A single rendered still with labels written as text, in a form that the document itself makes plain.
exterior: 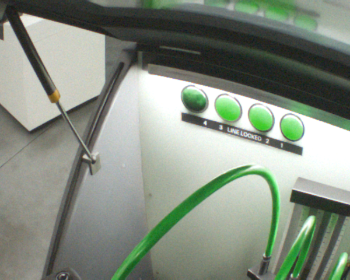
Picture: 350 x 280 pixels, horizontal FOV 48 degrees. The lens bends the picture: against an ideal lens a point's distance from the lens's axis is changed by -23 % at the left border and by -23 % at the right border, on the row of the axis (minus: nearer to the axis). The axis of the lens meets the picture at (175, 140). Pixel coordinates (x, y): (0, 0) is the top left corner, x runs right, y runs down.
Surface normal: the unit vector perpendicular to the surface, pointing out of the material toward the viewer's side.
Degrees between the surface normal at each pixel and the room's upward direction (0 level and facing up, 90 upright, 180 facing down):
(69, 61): 90
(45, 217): 0
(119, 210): 90
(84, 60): 90
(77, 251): 90
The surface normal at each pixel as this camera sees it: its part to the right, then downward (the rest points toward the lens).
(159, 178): -0.50, 0.46
